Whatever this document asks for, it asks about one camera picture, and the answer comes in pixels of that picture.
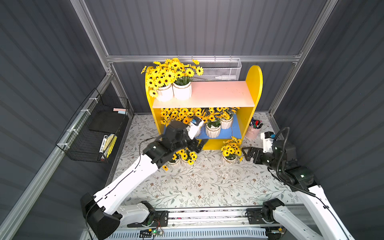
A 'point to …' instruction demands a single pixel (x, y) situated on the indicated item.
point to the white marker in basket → (105, 137)
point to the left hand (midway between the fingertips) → (199, 133)
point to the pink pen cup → (254, 128)
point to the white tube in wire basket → (227, 78)
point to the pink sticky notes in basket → (120, 110)
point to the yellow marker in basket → (110, 146)
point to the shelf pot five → (175, 161)
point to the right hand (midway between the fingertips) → (252, 149)
